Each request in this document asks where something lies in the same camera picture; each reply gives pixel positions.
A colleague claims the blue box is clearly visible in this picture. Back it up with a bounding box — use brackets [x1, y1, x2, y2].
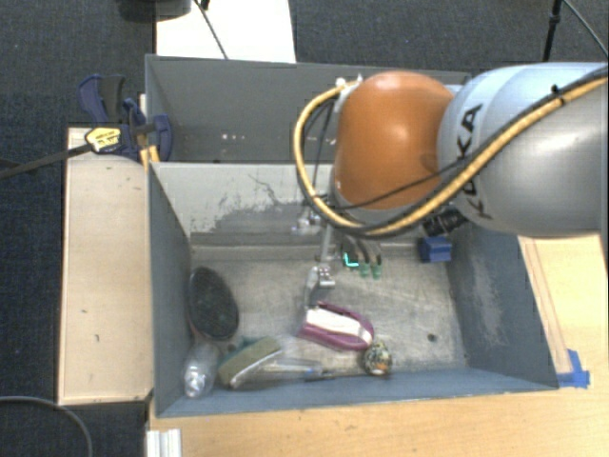
[417, 235, 454, 265]

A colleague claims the green sponge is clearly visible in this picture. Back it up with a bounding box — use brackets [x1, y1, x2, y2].
[217, 335, 285, 390]

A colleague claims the speckled ball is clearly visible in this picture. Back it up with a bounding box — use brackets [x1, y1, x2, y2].
[362, 340, 394, 377]

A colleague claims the black oval brush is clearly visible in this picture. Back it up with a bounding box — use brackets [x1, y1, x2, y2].
[186, 266, 241, 348]

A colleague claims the clear plastic bottle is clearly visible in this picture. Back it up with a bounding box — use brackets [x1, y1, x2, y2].
[183, 342, 221, 399]

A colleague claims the grey metal bin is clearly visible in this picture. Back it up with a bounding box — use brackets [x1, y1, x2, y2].
[144, 53, 560, 419]

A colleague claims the pale wood board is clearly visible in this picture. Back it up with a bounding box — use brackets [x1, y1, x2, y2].
[56, 126, 156, 407]

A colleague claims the black cylinder on white bracket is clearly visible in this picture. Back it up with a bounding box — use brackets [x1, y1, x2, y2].
[421, 209, 468, 238]

